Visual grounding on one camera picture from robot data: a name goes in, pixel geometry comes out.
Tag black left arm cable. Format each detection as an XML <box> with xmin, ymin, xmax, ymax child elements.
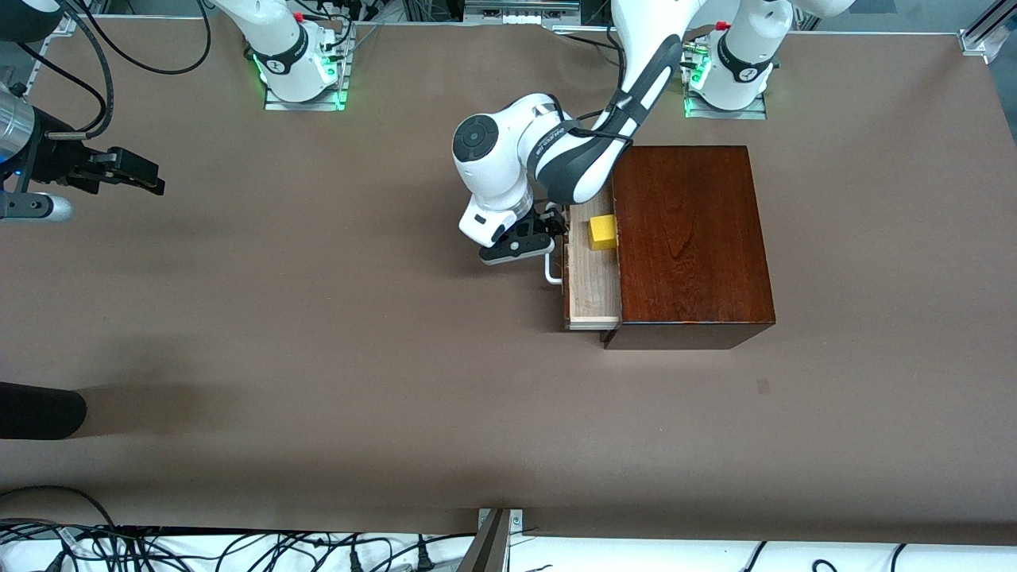
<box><xmin>548</xmin><ymin>89</ymin><xmax>636</xmax><ymax>149</ymax></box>

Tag silver metal connector rail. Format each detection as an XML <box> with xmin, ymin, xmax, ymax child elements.
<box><xmin>463</xmin><ymin>0</ymin><xmax>581</xmax><ymax>26</ymax></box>

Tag metal table edge bracket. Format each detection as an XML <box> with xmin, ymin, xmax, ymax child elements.
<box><xmin>457</xmin><ymin>508</ymin><xmax>525</xmax><ymax>572</ymax></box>

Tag dark brown wooden cabinet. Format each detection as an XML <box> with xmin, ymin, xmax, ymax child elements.
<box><xmin>601</xmin><ymin>145</ymin><xmax>776</xmax><ymax>350</ymax></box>

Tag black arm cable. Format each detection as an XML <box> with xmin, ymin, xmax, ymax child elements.
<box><xmin>548</xmin><ymin>89</ymin><xmax>636</xmax><ymax>149</ymax></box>
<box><xmin>16</xmin><ymin>0</ymin><xmax>112</xmax><ymax>140</ymax></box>

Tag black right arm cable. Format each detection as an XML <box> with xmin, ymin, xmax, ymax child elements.
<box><xmin>16</xmin><ymin>0</ymin><xmax>112</xmax><ymax>140</ymax></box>

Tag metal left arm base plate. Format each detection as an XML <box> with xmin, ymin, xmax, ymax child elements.
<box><xmin>682</xmin><ymin>40</ymin><xmax>768</xmax><ymax>121</ymax></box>

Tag black looping cable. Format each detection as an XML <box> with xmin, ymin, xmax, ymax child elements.
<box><xmin>75</xmin><ymin>0</ymin><xmax>212</xmax><ymax>76</ymax></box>

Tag light wood drawer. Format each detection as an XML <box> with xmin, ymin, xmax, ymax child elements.
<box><xmin>563</xmin><ymin>187</ymin><xmax>623</xmax><ymax>330</ymax></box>

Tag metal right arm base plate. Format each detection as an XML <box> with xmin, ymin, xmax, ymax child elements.
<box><xmin>264</xmin><ymin>22</ymin><xmax>352</xmax><ymax>112</ymax></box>

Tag black cylindrical object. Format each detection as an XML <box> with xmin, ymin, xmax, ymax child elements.
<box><xmin>0</xmin><ymin>381</ymin><xmax>87</xmax><ymax>440</ymax></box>

